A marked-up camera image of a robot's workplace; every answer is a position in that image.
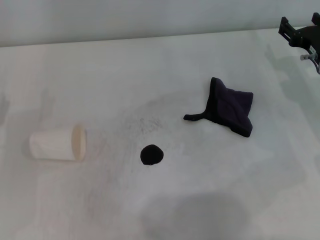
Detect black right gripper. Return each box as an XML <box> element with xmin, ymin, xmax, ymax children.
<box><xmin>277</xmin><ymin>12</ymin><xmax>320</xmax><ymax>49</ymax></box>

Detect dark purple rag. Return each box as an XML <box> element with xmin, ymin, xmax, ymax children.
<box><xmin>183</xmin><ymin>76</ymin><xmax>254</xmax><ymax>138</ymax></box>

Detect white paper cup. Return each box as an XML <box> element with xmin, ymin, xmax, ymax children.
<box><xmin>28</xmin><ymin>124</ymin><xmax>88</xmax><ymax>163</ymax></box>

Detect black water stain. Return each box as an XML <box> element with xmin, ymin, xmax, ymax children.
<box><xmin>139</xmin><ymin>144</ymin><xmax>165</xmax><ymax>167</ymax></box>

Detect small silver metal fitting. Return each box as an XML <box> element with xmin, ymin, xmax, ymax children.
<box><xmin>299</xmin><ymin>52</ymin><xmax>317</xmax><ymax>62</ymax></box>

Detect black cable with silver plug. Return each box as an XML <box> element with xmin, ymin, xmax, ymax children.
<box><xmin>311</xmin><ymin>56</ymin><xmax>320</xmax><ymax>75</ymax></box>

